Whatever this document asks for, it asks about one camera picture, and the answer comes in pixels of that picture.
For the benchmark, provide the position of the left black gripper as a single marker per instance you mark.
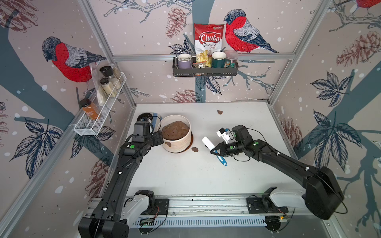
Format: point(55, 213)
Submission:
point(159, 138)

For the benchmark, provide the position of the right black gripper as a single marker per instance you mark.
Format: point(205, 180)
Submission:
point(222, 149)

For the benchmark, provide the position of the white ceramic pot with soil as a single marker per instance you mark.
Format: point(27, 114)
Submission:
point(176, 132)

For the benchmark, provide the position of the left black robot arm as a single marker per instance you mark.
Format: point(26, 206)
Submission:
point(106, 219)

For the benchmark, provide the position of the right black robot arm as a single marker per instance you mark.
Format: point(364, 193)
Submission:
point(322, 195)

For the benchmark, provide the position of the brown pot saucer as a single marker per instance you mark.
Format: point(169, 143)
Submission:
point(190, 144)

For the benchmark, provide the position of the blue striped plate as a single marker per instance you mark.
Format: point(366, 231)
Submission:
point(156, 122)

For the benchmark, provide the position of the small black bowl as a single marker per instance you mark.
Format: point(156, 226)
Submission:
point(139, 118)

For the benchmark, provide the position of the white oval bowl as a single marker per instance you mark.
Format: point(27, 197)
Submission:
point(129, 138)

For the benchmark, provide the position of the orange spice jar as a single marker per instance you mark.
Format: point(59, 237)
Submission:
point(90, 109)

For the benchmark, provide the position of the black lid spice jar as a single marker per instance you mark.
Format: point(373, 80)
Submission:
point(108, 87)
point(107, 71)

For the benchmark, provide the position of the purple mug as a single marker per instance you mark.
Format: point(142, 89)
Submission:
point(184, 61)

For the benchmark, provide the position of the small snack packet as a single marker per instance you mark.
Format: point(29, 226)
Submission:
point(199, 65)

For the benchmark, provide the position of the green mug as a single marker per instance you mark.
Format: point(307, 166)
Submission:
point(219, 60)

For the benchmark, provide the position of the pink lidded jar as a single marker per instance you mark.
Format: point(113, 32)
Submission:
point(231, 58)

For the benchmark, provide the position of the red Chuba chips bag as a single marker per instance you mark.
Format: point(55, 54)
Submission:
point(208, 39)

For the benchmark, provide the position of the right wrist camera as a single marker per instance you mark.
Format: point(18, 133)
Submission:
point(224, 134)

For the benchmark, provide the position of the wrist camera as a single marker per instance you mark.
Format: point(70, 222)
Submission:
point(147, 117)
point(224, 134)

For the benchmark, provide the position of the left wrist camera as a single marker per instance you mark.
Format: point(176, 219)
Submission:
point(147, 117)

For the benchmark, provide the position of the aluminium mounting rail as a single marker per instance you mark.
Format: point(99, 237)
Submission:
point(210, 205)

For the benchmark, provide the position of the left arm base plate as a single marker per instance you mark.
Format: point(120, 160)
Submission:
point(160, 207)

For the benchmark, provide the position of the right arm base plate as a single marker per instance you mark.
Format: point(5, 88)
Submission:
point(258, 205)

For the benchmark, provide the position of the black wall shelf basket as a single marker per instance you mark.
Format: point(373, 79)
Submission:
point(193, 72)

